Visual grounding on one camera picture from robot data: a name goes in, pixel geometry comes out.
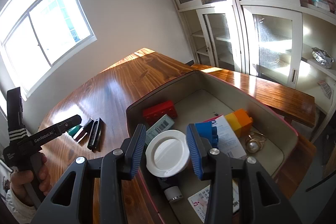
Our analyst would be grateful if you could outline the white barcode label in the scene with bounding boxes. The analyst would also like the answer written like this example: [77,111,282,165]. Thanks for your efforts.
[318,80,334,98]

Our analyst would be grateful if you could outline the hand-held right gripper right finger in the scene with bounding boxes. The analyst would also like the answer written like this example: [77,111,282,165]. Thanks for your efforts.
[186,123,302,224]

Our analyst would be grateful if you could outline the white blue medicine box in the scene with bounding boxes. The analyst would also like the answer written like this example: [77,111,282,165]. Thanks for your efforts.
[203,115,247,160]

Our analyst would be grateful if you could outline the pink tin box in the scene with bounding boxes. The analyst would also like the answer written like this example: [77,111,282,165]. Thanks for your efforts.
[125,70,300,224]

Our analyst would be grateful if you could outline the pink teal packets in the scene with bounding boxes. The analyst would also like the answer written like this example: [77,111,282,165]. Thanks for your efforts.
[311,0,336,10]

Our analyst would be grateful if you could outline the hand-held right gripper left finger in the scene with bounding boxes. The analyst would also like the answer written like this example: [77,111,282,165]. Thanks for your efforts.
[31,124,147,224]

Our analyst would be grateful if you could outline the yellow white ointment box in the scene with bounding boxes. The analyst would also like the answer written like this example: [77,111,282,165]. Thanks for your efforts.
[187,179,240,224]

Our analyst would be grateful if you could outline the person's left forearm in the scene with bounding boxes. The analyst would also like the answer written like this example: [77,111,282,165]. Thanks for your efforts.
[4,187,36,224]

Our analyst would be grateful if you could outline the gold pearl ring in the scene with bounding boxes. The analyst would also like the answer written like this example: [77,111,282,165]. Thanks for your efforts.
[245,132,268,153]

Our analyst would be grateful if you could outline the blue building block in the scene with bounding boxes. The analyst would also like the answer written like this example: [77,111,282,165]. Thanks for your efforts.
[196,121,219,149]

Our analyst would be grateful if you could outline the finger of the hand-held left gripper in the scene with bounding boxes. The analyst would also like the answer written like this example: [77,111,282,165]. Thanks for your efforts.
[52,114,82,136]

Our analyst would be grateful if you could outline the green red building block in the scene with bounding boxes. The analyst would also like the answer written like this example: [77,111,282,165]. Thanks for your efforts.
[67,124,83,136]

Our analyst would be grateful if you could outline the black cable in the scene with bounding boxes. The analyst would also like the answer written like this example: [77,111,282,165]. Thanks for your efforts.
[306,174,334,191]

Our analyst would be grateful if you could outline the dark red lip gloss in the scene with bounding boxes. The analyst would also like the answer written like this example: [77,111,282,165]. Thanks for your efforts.
[72,118,94,142]

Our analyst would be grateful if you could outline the white round lid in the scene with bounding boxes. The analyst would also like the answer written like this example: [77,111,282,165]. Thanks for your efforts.
[145,130,191,178]

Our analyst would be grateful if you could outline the black comb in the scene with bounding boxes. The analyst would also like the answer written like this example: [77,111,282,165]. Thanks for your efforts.
[87,118,103,150]

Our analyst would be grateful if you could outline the wooden desktop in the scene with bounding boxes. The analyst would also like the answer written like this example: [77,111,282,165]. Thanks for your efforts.
[38,48,317,224]

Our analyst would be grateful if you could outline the yellow orange building block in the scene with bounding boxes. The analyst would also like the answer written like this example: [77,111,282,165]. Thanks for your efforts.
[224,109,254,138]

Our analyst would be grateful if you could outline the person's left hand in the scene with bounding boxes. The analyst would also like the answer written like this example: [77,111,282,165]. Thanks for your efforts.
[10,153,51,197]

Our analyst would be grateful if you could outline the small blue bottle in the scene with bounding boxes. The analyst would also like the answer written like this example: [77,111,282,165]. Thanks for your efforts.
[157,175,184,204]

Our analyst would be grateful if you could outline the pale barcode box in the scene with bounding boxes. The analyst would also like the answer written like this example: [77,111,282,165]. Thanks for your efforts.
[146,114,175,143]

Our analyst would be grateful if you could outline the crumpled foil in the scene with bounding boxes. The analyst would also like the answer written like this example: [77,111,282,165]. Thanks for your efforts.
[311,47,334,69]

